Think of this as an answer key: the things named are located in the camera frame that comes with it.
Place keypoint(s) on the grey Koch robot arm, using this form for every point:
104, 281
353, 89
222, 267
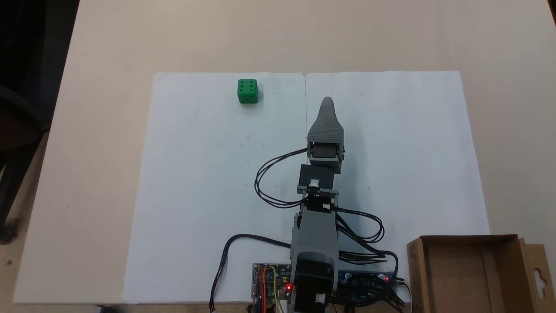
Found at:
315, 234

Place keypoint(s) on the blue circuit board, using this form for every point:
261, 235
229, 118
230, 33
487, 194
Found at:
360, 282

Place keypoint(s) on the brown cardboard box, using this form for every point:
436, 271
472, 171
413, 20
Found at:
460, 278

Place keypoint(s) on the green die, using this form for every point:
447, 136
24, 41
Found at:
247, 91

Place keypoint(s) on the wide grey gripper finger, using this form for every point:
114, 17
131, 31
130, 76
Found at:
325, 128

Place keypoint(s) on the white paper sheet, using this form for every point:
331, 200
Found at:
208, 195
412, 174

